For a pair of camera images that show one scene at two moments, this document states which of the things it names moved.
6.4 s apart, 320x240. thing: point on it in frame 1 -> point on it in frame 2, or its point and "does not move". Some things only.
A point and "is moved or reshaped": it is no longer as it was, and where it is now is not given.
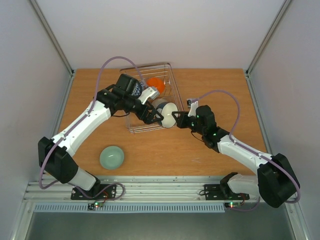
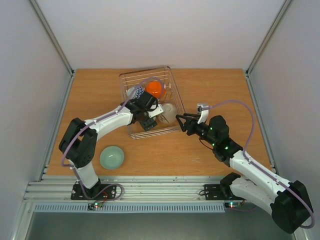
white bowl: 155,103 is moved or reshaped
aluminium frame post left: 56,44 does not move
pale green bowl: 111,158 does not move
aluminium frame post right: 248,71 does not move
